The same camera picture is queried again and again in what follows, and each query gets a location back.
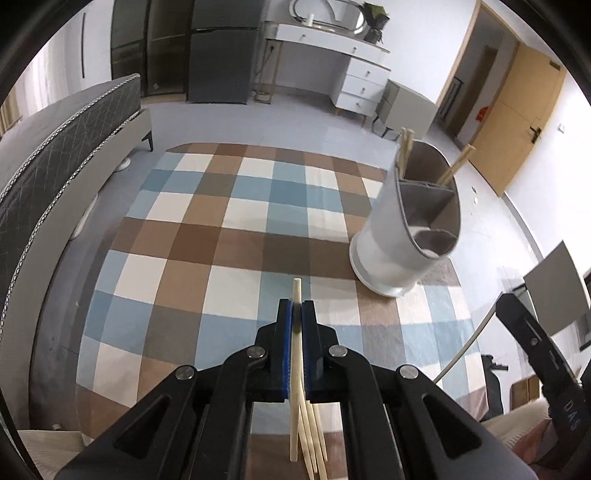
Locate wooden door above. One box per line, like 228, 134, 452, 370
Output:
480, 41, 566, 197

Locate light grey bed frame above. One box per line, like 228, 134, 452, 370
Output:
7, 108, 154, 435

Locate white cable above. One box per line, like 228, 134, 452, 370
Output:
433, 305, 498, 384

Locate potted green plant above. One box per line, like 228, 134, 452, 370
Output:
362, 2, 391, 44

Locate cardboard box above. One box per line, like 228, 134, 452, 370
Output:
509, 375, 543, 409

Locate dark glass cabinet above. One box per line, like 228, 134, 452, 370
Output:
111, 0, 195, 97

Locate oval vanity mirror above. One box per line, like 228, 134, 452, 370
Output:
288, 0, 368, 35

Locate checkered tablecloth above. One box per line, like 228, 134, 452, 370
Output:
74, 142, 490, 480

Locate wooden door frame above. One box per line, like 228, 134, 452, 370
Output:
436, 0, 522, 148

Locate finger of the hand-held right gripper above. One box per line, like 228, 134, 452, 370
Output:
496, 292, 561, 384

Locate beige cloth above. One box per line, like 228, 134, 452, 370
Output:
482, 399, 555, 480
18, 429, 90, 480

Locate single wooden chopstick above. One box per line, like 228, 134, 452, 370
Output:
436, 144, 476, 185

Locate white vanity desk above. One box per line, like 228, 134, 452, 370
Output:
263, 21, 392, 125

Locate grey nightstand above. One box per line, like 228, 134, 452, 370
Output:
374, 79, 437, 139

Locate grey white utensil holder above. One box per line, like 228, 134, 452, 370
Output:
348, 138, 462, 298

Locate bundle of wooden chopsticks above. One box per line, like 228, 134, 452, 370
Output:
298, 392, 329, 480

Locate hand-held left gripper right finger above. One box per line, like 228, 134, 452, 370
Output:
300, 299, 539, 480

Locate white wardrobe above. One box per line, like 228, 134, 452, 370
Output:
46, 0, 114, 93

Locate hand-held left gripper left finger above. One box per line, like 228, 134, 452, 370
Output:
54, 298, 294, 480

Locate person's right hand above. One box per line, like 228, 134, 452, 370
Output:
515, 427, 552, 467

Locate grey flat board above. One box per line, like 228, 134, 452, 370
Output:
523, 240, 591, 334

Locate dark grey mattress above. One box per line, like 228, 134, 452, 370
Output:
0, 73, 141, 333

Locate dark grey refrigerator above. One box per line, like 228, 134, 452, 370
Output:
187, 0, 264, 104

